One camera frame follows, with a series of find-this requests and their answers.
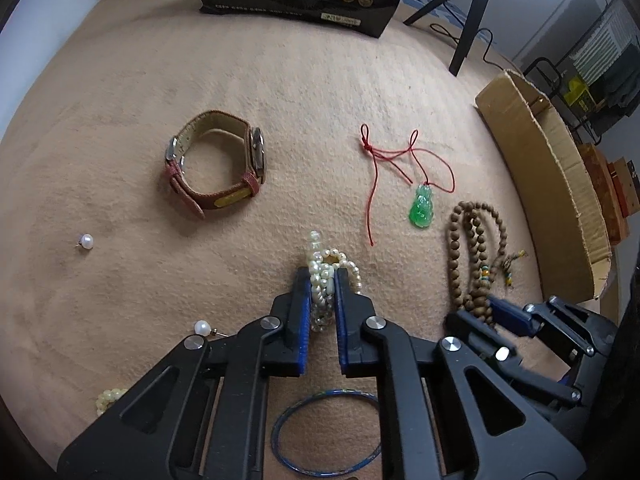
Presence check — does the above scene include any brown wooden bead mala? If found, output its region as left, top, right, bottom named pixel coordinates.
left=447, top=202, right=527, bottom=328

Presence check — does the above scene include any green jade pendant red cord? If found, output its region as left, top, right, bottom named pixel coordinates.
left=358, top=122, right=457, bottom=247

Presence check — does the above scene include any white pearl necklace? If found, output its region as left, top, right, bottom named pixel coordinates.
left=305, top=230, right=364, bottom=334

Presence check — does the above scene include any brown leather wristwatch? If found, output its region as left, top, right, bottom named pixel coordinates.
left=165, top=110, right=266, bottom=219

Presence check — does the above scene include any blue thin bangle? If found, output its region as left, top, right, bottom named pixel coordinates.
left=270, top=389, right=381, bottom=479

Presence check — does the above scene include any white pearl earring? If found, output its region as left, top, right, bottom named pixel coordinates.
left=193, top=320, right=228, bottom=338
left=77, top=233, right=94, bottom=252

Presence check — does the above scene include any orange gift box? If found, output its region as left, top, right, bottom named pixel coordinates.
left=578, top=144, right=639, bottom=247

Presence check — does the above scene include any cardboard box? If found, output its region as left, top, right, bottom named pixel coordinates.
left=475, top=70, right=612, bottom=304

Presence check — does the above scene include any yellow box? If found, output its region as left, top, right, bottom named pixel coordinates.
left=564, top=75, right=596, bottom=113

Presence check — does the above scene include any black clothes rack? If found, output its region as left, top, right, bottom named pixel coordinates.
left=522, top=0, right=639, bottom=144

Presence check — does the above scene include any tan blanket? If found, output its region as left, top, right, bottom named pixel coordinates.
left=1, top=0, right=540, bottom=466

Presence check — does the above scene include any black tripod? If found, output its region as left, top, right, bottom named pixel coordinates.
left=404, top=0, right=489, bottom=76

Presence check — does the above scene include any cream bead bracelet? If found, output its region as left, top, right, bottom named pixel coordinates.
left=94, top=387, right=129, bottom=417

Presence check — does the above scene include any black power cable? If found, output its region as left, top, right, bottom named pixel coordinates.
left=428, top=22, right=524, bottom=77

